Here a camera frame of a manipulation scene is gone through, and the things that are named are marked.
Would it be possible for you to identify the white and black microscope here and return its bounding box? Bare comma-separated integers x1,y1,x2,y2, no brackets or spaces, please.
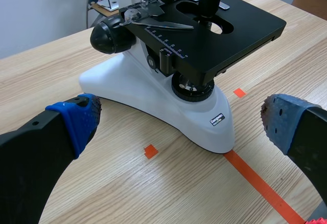
78,0,287,154

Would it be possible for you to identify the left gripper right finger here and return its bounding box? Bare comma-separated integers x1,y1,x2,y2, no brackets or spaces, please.
260,93,327,205

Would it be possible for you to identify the red green blue brick block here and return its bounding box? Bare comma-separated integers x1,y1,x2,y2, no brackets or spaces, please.
305,217,327,224

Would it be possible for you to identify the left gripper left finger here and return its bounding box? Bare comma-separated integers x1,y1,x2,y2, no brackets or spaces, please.
0,93,103,224

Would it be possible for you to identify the metal frame chair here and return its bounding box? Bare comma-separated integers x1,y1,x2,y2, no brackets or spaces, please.
78,0,121,28

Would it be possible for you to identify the brown cardboard box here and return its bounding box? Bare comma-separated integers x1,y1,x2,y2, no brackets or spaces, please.
291,0,327,20

